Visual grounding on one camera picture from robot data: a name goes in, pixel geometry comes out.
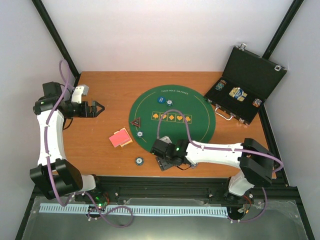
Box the light blue poker chip stack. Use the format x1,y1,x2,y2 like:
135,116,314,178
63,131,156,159
191,163,198,169

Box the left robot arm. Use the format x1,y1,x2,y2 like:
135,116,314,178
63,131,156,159
29,82,105,202

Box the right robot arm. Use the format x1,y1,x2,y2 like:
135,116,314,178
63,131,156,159
150,137,284,197

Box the red-backed playing card deck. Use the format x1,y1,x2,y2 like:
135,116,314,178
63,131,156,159
109,128,132,148

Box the yellow playing card box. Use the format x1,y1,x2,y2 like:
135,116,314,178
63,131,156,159
113,127,133,147

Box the round green poker mat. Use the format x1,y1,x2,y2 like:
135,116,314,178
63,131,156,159
128,85,216,152

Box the black triangular all-in marker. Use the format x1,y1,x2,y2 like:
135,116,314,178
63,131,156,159
130,117,141,128

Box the blue small blind button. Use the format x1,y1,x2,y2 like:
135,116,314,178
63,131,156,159
157,96,166,104

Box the chips in case left slot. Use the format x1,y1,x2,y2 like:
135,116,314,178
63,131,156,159
214,79,227,91

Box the chips in case slot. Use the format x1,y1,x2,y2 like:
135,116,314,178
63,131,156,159
252,98,262,108
214,79,227,91

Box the blue card deck in case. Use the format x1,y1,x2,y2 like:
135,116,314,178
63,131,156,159
229,87,248,102

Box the chips in case right slot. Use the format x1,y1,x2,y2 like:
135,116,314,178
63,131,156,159
252,98,262,108

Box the black poker case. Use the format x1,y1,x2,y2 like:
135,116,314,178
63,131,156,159
204,44,288,125

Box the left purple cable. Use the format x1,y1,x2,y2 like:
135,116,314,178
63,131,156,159
46,59,135,228

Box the purple cable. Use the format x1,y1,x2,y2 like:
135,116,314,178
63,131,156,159
46,59,135,228
156,109,285,224

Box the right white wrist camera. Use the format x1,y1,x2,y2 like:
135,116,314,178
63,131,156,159
160,136,172,144

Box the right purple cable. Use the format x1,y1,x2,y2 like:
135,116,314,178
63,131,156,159
156,109,285,224

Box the black aluminium frame rail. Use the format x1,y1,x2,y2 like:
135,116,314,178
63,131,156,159
32,174,300,208

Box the light blue cable duct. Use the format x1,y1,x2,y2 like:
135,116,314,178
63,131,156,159
38,203,228,218

